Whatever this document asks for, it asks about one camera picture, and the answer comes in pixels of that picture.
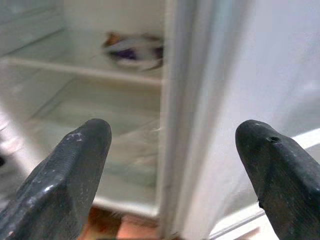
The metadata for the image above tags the purple snack packet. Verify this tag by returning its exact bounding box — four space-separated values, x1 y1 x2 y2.
103 31 163 61

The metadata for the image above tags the white fridge cabinet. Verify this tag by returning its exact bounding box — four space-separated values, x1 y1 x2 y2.
0 0 191 238

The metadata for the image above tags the round steel bowl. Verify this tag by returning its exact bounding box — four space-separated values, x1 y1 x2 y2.
101 31 165 72

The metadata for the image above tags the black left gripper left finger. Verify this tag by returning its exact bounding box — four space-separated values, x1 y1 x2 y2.
0 119 112 240

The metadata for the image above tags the red brick stack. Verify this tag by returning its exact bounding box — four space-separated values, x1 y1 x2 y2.
82 207 161 240

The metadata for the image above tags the glass fridge shelf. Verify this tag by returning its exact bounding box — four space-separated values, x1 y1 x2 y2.
4 56 163 87

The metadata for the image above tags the white tape cross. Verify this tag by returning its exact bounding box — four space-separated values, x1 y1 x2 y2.
107 34 163 63

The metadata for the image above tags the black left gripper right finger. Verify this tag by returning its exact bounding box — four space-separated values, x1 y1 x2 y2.
235 119 320 240

